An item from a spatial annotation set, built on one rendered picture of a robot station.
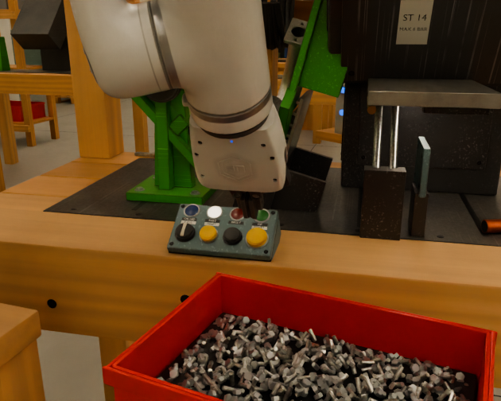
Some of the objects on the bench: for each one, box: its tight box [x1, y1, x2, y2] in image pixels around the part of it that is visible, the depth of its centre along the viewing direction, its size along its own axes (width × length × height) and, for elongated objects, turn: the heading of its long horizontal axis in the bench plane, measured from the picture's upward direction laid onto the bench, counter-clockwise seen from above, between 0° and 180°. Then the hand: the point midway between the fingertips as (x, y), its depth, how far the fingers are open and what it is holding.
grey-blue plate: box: [408, 137, 431, 237], centre depth 81 cm, size 10×2×14 cm, turn 168°
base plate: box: [43, 158, 501, 248], centre depth 101 cm, size 42×110×2 cm, turn 78°
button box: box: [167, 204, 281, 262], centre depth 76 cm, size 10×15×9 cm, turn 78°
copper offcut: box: [481, 219, 501, 233], centre depth 81 cm, size 9×2×2 cm, turn 95°
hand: (250, 200), depth 65 cm, fingers closed
